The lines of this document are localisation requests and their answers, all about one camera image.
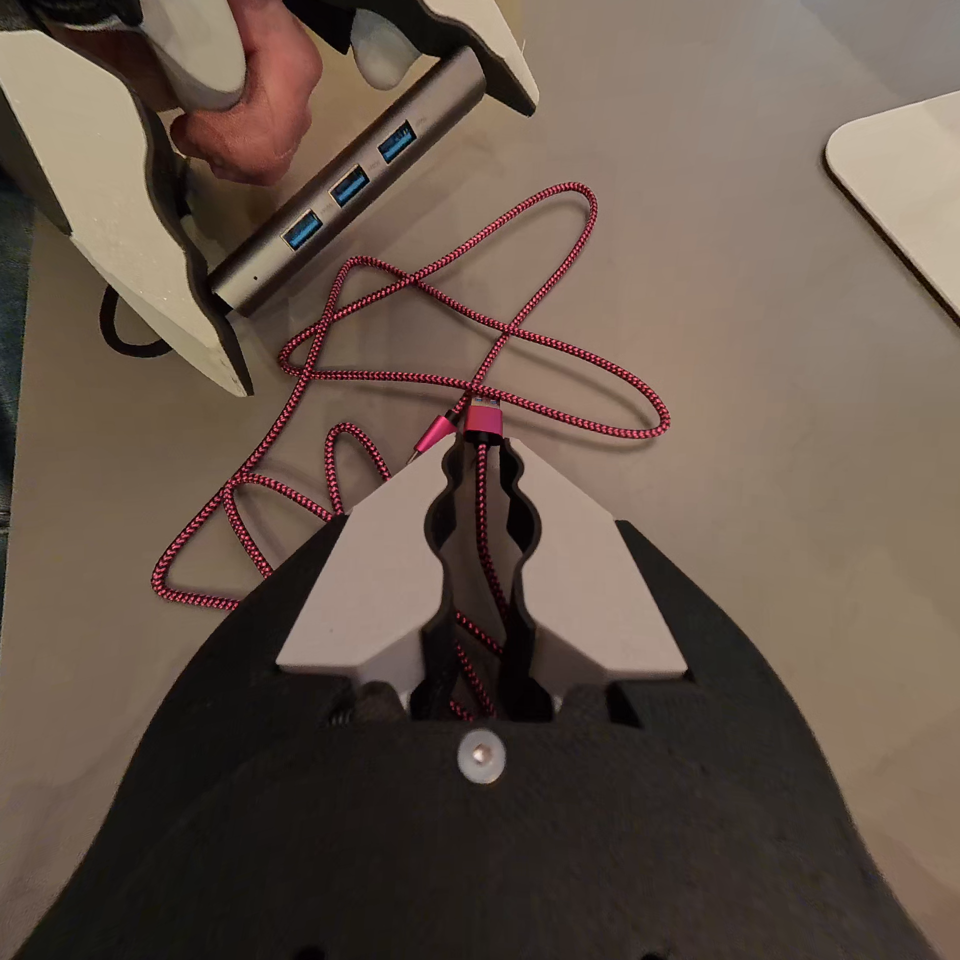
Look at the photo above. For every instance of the person's left hand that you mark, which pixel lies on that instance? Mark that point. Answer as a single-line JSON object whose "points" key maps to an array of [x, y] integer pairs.
{"points": [[278, 105]]}

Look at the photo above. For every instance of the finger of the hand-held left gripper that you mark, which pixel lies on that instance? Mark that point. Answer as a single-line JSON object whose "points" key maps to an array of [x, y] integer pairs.
{"points": [[90, 180], [488, 30]]}

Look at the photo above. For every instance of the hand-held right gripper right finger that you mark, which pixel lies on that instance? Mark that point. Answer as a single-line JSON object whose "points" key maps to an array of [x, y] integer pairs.
{"points": [[600, 600]]}

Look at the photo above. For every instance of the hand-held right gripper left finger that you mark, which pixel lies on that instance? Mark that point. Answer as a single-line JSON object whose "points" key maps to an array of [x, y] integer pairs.
{"points": [[368, 600]]}

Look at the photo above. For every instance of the grey usb hub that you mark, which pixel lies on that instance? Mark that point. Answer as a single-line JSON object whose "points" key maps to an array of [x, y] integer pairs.
{"points": [[270, 255]]}

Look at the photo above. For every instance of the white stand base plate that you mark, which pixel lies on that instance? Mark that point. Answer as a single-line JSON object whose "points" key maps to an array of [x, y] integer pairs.
{"points": [[915, 165]]}

